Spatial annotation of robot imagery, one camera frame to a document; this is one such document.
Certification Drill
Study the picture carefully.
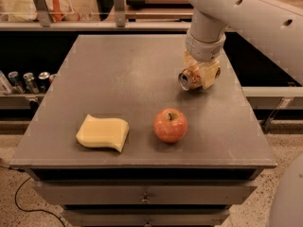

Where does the drawer with knob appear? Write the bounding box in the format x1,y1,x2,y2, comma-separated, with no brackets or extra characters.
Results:
33,182,256,205
62,209,229,227

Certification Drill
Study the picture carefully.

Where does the white orange plastic bag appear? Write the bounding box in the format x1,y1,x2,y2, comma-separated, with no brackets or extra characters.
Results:
1,0,79,25

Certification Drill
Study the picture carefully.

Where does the left metal bracket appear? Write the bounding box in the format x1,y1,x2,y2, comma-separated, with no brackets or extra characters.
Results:
33,0,52,27

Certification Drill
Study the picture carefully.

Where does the red apple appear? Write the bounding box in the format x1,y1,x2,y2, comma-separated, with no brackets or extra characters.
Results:
153,108,187,144

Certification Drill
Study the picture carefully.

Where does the lower drawer with knob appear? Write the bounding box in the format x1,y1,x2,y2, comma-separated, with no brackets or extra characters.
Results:
62,209,229,227

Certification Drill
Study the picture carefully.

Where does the green silver can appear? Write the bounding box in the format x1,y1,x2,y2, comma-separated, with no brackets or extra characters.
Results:
23,72,40,94

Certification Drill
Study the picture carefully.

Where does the grey drawer cabinet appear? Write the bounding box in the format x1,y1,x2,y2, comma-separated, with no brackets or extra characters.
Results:
10,35,276,212

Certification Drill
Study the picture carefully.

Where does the orange soda can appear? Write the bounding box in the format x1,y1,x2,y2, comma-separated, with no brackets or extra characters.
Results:
178,66,203,91

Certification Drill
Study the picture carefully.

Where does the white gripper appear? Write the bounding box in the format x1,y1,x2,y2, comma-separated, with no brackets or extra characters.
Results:
184,31,226,90

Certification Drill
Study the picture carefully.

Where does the small red can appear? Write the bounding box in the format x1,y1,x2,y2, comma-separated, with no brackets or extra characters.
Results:
49,74,57,84

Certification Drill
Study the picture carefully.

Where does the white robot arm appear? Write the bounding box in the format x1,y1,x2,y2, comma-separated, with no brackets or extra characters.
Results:
187,0,303,227

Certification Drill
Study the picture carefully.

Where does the clear acrylic box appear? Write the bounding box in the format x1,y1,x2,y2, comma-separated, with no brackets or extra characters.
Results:
0,0,100,26

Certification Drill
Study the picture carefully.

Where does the yellow sponge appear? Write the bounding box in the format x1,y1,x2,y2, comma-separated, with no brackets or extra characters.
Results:
76,114,130,153

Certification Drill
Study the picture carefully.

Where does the black floor cable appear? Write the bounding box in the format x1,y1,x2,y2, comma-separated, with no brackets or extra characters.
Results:
0,165,66,227

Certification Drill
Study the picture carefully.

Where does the blue silver can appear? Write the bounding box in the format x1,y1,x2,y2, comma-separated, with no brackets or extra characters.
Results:
9,71,25,94

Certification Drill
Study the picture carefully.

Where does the upper drawer with knob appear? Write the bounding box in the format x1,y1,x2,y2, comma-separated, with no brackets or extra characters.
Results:
33,182,256,205

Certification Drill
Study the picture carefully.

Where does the metal bracket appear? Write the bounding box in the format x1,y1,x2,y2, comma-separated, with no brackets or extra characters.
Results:
33,0,52,27
114,0,126,27

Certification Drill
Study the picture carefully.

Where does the middle metal bracket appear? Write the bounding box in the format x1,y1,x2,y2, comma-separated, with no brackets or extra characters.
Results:
114,0,126,27

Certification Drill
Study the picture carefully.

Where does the dark silver-top can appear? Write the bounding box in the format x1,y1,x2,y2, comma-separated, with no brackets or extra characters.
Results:
38,72,50,91

